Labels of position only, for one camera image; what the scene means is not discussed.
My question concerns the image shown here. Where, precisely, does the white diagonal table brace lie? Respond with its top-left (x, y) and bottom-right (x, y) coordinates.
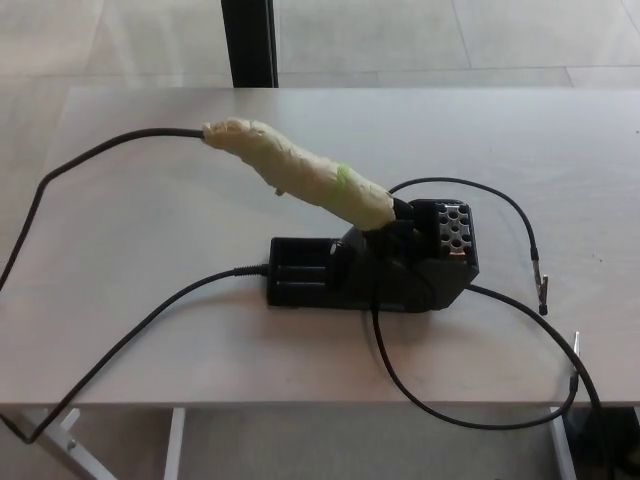
top-left (0, 407), bottom-right (117, 480)

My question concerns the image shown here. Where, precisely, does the tape-wrapped soldering iron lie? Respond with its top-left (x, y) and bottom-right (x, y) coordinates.
top-left (201, 116), bottom-right (400, 234)

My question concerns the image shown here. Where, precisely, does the dark object under table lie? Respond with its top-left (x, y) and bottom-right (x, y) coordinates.
top-left (562, 407), bottom-right (640, 480)

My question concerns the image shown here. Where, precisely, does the black power cable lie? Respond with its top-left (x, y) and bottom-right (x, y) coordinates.
top-left (472, 284), bottom-right (622, 480)

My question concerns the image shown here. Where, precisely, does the black soldering iron cable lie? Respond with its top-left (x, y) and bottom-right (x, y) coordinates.
top-left (0, 127), bottom-right (269, 444)

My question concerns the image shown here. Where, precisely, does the white table leg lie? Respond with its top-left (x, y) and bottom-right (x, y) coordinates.
top-left (162, 407), bottom-right (187, 480)
top-left (548, 407), bottom-right (581, 480)

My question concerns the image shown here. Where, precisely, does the black soldering iron base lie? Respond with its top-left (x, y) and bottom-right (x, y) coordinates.
top-left (267, 198), bottom-right (482, 314)

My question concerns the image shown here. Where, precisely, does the black vertical post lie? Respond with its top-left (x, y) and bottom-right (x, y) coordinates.
top-left (221, 0), bottom-right (280, 90)

